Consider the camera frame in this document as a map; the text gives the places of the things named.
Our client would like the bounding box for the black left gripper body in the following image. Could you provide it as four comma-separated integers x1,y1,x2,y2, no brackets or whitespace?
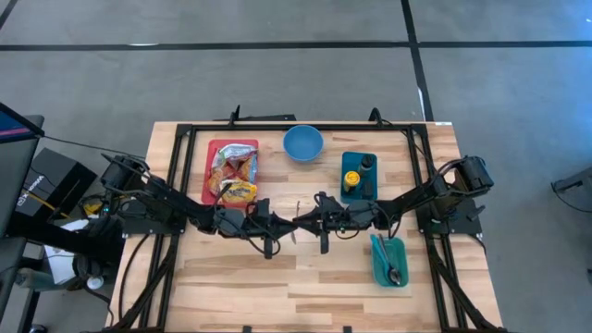
244,197,278,260

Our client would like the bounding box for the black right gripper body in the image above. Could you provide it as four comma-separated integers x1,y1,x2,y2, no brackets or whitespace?
314,191,353,255

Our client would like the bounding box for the metal spoon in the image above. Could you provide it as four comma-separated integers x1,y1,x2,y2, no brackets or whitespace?
290,200,302,245
377,234,402,287

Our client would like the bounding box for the yellow ramen packet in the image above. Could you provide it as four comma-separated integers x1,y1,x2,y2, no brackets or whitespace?
220,179,259,206

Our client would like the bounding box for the yellow lid spice jar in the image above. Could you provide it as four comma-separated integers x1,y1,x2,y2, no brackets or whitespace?
342,169,362,194

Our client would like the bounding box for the teal silicone spoon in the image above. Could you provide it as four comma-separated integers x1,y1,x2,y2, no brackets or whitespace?
370,234,394,280

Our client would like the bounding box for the red ramen packet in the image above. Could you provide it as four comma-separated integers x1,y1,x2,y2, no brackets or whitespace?
206,159,235,196

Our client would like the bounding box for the green pink ramen packet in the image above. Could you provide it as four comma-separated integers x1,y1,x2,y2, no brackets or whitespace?
216,142,259,175

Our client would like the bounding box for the blue plastic bin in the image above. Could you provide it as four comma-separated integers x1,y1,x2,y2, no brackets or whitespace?
340,151,379,206

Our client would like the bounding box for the light blue bowl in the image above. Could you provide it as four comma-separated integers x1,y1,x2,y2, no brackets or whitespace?
282,124,325,164

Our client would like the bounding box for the mint green plastic bin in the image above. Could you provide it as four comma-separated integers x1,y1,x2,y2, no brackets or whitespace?
369,234,411,289

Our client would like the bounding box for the red plastic bin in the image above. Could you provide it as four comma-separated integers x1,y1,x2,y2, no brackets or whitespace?
201,138,260,208

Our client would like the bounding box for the white paper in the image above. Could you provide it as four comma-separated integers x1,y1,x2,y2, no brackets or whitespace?
43,244,78,286

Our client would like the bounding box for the black equipment case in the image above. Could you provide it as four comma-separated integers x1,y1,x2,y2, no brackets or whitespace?
16,146,99,218

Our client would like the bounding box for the monitor with blue screen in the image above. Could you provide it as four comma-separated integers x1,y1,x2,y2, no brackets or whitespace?
0,101,46,240

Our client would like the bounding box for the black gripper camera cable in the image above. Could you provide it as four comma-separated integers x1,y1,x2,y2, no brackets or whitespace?
333,221,363,241

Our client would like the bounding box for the black floor cable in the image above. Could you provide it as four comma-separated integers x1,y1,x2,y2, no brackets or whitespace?
549,183,592,215
42,133,147,161

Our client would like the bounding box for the yellow cable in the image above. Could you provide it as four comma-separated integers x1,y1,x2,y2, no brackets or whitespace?
26,191,71,219

